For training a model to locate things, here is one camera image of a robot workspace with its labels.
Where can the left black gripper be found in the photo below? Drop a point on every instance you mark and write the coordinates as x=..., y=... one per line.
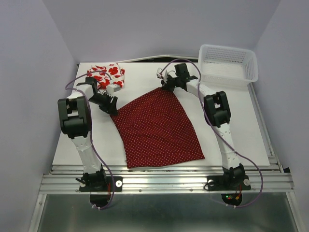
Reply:
x=111, y=108

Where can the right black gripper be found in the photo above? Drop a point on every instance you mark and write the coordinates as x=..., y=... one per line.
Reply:
x=166, y=85

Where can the white red poppy skirt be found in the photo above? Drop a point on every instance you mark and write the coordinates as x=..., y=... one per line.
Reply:
x=107, y=74

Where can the dark red dotted skirt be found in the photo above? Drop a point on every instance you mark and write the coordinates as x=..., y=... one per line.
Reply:
x=156, y=131

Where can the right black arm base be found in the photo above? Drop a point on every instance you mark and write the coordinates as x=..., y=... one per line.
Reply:
x=231, y=189

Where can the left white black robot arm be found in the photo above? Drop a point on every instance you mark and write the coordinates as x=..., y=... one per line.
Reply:
x=76, y=122

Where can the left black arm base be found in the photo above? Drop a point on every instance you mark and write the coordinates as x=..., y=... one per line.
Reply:
x=101, y=188

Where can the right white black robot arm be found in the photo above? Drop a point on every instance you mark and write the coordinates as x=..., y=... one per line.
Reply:
x=217, y=114

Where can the white plastic basket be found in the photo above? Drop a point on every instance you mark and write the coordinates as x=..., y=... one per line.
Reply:
x=227, y=65

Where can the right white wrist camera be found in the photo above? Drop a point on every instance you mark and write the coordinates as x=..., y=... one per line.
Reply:
x=163, y=75

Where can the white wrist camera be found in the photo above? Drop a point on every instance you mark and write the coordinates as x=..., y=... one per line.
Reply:
x=163, y=75
x=112, y=88

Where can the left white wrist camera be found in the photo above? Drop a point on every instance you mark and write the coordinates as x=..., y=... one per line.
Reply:
x=112, y=88

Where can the aluminium rail frame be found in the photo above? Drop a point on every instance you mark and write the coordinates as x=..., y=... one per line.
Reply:
x=170, y=199

